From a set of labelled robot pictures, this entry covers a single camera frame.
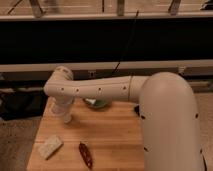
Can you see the white ceramic cup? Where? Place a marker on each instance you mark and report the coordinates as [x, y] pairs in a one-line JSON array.
[[61, 110]]

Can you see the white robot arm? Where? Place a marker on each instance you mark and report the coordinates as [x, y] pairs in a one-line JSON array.
[[168, 113]]

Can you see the green bowl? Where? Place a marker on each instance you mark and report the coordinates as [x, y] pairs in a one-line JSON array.
[[97, 105]]

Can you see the white red packet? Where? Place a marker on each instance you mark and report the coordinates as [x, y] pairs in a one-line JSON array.
[[92, 101]]

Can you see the black rectangular phone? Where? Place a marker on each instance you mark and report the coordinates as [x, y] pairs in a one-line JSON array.
[[136, 110]]

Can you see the dark red oblong object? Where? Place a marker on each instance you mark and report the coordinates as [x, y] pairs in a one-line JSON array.
[[86, 155]]

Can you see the white sponge block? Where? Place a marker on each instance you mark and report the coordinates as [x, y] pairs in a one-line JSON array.
[[49, 146]]

